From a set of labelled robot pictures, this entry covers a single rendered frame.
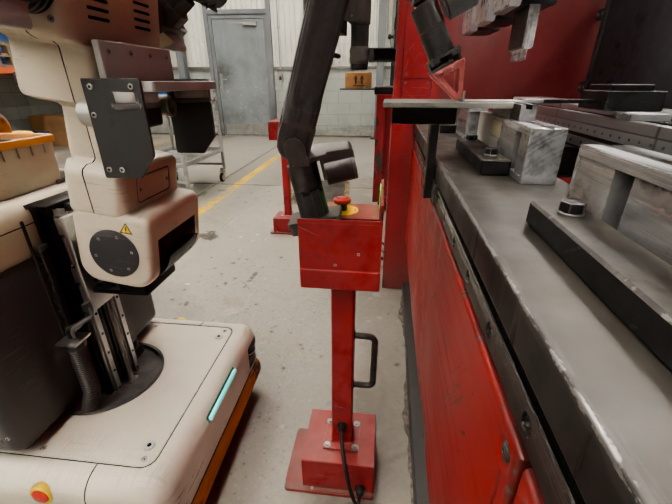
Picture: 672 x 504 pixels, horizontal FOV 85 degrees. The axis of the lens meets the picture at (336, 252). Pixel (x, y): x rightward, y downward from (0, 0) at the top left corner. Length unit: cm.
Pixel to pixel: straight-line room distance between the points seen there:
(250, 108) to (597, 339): 807
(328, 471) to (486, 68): 160
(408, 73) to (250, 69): 658
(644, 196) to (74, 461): 111
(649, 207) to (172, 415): 102
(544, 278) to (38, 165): 104
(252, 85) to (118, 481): 765
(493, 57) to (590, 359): 162
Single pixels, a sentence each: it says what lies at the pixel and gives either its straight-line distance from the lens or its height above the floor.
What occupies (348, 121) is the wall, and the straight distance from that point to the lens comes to 789.
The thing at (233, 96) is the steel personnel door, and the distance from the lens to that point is 834.
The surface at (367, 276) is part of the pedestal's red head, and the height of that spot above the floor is 70.
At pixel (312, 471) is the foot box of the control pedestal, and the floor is 8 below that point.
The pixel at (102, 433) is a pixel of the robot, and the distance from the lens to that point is 112.
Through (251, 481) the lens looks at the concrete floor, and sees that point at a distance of 127.
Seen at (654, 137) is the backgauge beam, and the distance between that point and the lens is 92.
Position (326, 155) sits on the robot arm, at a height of 92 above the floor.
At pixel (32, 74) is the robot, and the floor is 105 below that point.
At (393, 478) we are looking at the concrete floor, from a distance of 126.
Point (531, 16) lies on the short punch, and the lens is 93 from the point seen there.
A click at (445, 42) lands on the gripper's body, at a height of 111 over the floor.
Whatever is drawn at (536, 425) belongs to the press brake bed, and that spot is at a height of 81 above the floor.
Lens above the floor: 104
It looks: 25 degrees down
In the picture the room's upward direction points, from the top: straight up
